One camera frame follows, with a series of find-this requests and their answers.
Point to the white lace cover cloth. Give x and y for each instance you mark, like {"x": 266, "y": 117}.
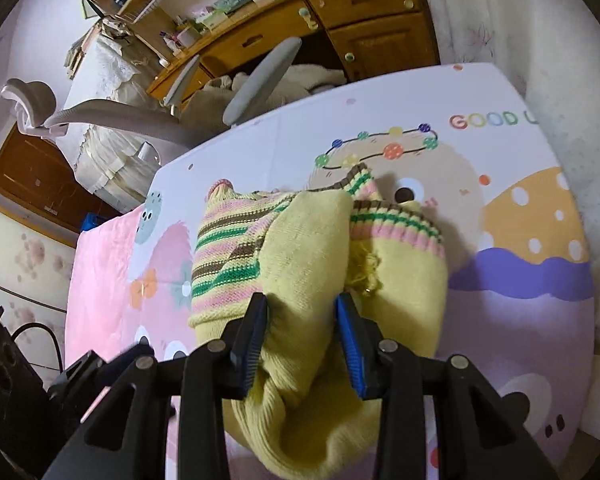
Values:
{"x": 110, "y": 170}

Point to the white cup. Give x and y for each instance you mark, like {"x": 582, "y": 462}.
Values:
{"x": 187, "y": 37}

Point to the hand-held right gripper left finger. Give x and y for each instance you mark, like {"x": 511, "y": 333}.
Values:
{"x": 250, "y": 355}

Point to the wooden desk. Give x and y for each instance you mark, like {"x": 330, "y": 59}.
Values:
{"x": 380, "y": 45}

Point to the wooden bookshelf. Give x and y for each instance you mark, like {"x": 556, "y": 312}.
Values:
{"x": 152, "y": 17}

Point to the yellow striped knit sweater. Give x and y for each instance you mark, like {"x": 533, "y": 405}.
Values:
{"x": 305, "y": 240}

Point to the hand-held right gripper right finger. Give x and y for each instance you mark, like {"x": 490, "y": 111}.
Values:
{"x": 351, "y": 355}

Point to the grey office chair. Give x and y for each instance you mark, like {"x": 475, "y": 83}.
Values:
{"x": 130, "y": 115}

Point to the dark wooden cabinet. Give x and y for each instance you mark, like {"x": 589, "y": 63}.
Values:
{"x": 35, "y": 180}

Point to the white curtain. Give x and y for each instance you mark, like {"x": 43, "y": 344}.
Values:
{"x": 555, "y": 60}

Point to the small blue box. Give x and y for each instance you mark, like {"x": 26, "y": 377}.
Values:
{"x": 91, "y": 222}

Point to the cartoon printed bed sheet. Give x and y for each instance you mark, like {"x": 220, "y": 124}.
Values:
{"x": 505, "y": 285}

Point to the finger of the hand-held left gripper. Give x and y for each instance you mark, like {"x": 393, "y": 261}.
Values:
{"x": 75, "y": 375}
{"x": 125, "y": 352}

